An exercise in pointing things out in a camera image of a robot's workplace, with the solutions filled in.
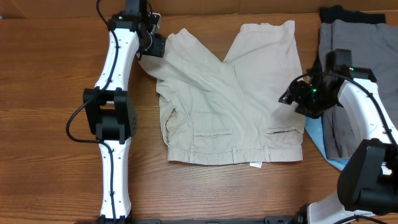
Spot grey shorts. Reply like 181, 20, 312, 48
317, 19, 398, 161

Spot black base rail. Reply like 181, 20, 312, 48
78, 204, 309, 224

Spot black garment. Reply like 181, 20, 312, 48
319, 5, 386, 24

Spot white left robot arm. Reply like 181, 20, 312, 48
83, 0, 165, 223

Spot blue cloth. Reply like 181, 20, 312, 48
305, 117, 348, 171

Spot beige shorts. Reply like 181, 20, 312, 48
140, 21, 305, 166

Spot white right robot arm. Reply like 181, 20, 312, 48
279, 49, 397, 223

